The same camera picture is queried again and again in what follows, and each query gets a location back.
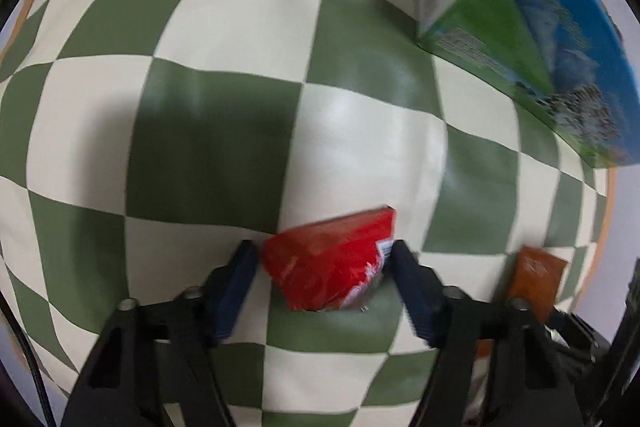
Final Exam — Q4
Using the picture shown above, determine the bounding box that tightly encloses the green white checkered mat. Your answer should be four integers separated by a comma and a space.
1, 0, 606, 407

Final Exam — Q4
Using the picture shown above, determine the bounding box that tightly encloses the black cable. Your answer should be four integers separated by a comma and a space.
0, 305, 58, 427

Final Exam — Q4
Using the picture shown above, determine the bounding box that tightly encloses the brown small snack packet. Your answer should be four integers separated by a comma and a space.
474, 245, 572, 360

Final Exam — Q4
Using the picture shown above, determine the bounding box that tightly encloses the milk carton cardboard box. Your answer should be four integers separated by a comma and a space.
416, 0, 639, 167

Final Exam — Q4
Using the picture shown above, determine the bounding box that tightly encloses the red triangular snack packet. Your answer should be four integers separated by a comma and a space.
260, 206, 396, 312

